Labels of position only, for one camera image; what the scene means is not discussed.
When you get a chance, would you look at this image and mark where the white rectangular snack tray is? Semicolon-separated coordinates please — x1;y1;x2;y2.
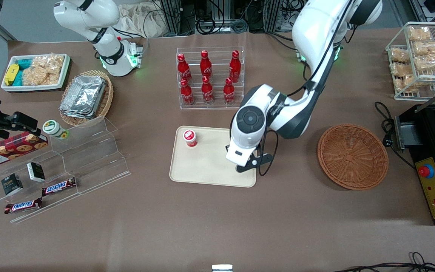
1;54;71;92

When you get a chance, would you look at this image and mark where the beige plastic tray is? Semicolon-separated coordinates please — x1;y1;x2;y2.
169;126;258;188

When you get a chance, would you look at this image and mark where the oval light wicker basket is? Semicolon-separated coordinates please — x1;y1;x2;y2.
59;70;114;127

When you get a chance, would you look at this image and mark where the round brown wicker basket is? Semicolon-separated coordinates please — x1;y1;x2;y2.
317;124;389;190

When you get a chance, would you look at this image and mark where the red tartan cookie box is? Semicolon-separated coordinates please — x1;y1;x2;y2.
0;132;49;169

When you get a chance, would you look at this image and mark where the green lid yoghurt cup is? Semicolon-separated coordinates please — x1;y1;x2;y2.
43;120;69;140

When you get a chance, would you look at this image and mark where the yellow snack packet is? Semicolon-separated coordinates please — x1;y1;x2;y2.
5;63;20;86

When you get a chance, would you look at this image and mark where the small black carton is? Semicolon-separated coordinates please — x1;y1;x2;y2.
1;173;24;196
27;162;46;182

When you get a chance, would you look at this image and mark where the clear bag of rice crackers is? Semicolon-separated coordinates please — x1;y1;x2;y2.
22;54;65;86

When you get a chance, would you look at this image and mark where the stack of foil containers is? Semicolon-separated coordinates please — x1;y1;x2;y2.
60;75;106;119

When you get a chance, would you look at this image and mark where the clear acrylic bottle rack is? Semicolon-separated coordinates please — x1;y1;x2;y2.
176;47;245;110

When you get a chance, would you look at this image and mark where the snickers chocolate bar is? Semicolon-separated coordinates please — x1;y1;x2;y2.
4;198;43;215
42;178;77;196

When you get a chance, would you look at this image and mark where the red cola bottle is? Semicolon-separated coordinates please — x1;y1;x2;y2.
201;76;214;105
180;78;195;106
229;50;241;83
177;53;193;83
223;77;235;105
200;50;213;80

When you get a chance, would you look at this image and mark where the red lid yoghurt cup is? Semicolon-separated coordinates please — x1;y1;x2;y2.
183;129;198;148

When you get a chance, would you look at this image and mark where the clear acrylic stepped shelf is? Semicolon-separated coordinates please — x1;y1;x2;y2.
0;116;131;224

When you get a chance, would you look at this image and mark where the beige crumpled cloth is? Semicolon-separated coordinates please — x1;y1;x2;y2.
119;3;170;38

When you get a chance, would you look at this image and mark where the clear bag of fried snacks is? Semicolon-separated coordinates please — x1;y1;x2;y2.
413;41;435;56
391;48;410;63
391;62;414;76
414;53;435;72
395;74;429;93
407;26;432;42

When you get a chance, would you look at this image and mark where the red emergency stop button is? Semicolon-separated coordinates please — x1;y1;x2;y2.
418;165;435;179

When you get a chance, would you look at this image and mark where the black machine housing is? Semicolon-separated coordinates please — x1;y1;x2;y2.
394;81;435;226

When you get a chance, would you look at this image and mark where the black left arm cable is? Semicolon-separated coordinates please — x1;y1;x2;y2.
258;0;354;177

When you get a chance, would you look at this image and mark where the black power cable with plug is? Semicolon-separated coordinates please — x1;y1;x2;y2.
375;101;416;169

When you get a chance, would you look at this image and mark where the black cable bundle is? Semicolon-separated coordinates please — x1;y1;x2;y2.
196;0;249;35
276;0;309;32

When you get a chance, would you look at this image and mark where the black cable on floor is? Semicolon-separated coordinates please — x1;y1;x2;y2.
333;252;435;272

